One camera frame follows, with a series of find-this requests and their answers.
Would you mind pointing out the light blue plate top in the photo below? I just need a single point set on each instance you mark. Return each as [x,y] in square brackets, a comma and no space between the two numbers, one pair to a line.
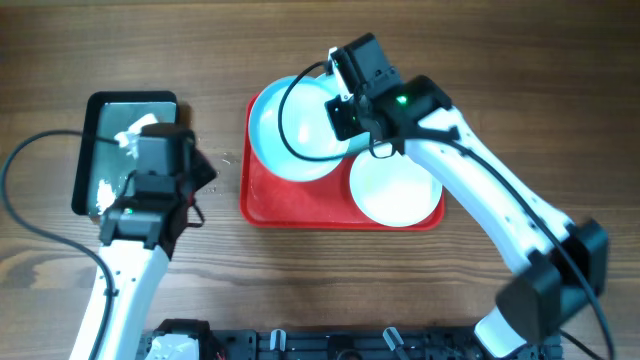
[358,142]

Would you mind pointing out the white plate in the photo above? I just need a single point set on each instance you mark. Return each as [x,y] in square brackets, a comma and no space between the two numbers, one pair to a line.
[393,190]

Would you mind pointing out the light blue plate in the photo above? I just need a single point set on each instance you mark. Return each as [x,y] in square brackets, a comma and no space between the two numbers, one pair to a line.
[306,127]
[358,142]

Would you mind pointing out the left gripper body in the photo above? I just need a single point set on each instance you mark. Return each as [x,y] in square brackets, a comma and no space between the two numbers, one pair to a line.
[202,171]

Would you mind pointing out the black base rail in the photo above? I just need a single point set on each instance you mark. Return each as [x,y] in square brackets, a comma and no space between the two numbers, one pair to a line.
[194,339]

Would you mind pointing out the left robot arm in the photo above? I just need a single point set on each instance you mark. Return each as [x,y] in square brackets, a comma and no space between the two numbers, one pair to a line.
[138,234]

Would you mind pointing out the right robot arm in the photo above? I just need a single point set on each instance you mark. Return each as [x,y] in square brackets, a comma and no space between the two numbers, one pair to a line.
[559,267]

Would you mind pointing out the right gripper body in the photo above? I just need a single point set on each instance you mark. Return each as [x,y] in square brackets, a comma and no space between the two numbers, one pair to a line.
[344,116]

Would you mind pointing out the black water tray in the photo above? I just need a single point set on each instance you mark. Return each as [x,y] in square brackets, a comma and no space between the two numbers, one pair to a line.
[103,166]

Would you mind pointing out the red plastic serving tray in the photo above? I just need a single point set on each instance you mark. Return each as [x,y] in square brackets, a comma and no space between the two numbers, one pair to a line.
[268,201]

